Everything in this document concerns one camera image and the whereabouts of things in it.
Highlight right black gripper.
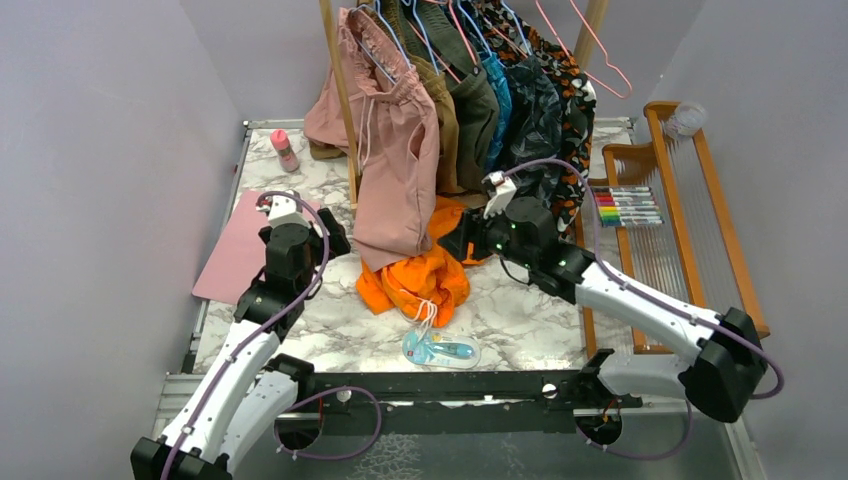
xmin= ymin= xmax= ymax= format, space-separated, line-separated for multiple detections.
xmin=438 ymin=199 xmax=537 ymax=271

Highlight pink shorts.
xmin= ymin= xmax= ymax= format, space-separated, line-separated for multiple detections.
xmin=337 ymin=8 xmax=440 ymax=271

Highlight blue wire hanger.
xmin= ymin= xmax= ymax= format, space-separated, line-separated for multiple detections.
xmin=348 ymin=5 xmax=420 ymax=85

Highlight pink wire hanger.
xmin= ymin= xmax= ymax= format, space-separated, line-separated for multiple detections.
xmin=567 ymin=0 xmax=634 ymax=100

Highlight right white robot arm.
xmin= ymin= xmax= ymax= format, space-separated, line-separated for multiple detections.
xmin=438 ymin=198 xmax=767 ymax=423

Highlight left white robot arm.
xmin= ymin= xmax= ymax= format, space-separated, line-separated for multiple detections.
xmin=130 ymin=208 xmax=351 ymax=479

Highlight dark leaf print shorts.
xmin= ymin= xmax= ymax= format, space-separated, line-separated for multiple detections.
xmin=476 ymin=0 xmax=564 ymax=200

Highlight blue patterned hanging shorts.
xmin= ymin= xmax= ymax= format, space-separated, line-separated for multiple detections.
xmin=457 ymin=0 xmax=515 ymax=174

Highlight orange camo hanging shorts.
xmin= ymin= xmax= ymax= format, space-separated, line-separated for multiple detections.
xmin=483 ymin=1 xmax=597 ymax=238

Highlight dark green hanging shorts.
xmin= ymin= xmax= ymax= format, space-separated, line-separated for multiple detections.
xmin=400 ymin=1 xmax=500 ymax=193

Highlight pink clipboard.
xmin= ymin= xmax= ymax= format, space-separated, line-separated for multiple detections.
xmin=192 ymin=190 xmax=322 ymax=305

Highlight pink bottle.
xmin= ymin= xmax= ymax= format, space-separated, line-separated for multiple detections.
xmin=269 ymin=129 xmax=300 ymax=172

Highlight packaged blue toothbrush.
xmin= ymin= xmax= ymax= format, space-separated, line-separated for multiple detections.
xmin=402 ymin=332 xmax=481 ymax=370

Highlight coloured marker set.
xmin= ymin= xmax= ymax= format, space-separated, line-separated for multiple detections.
xmin=592 ymin=186 xmax=664 ymax=228

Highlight wooden dish rack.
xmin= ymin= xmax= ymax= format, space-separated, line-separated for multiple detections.
xmin=573 ymin=101 xmax=771 ymax=338

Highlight clear plastic cup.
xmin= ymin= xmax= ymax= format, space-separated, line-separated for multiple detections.
xmin=663 ymin=102 xmax=708 ymax=140

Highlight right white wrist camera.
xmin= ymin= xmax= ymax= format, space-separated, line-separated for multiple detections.
xmin=482 ymin=171 xmax=517 ymax=219

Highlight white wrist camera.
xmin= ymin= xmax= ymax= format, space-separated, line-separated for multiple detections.
xmin=256 ymin=190 xmax=310 ymax=228
xmin=482 ymin=171 xmax=517 ymax=219

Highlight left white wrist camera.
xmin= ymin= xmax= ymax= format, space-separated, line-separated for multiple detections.
xmin=256 ymin=190 xmax=310 ymax=228

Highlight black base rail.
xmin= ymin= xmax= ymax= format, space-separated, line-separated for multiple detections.
xmin=275 ymin=368 xmax=618 ymax=439

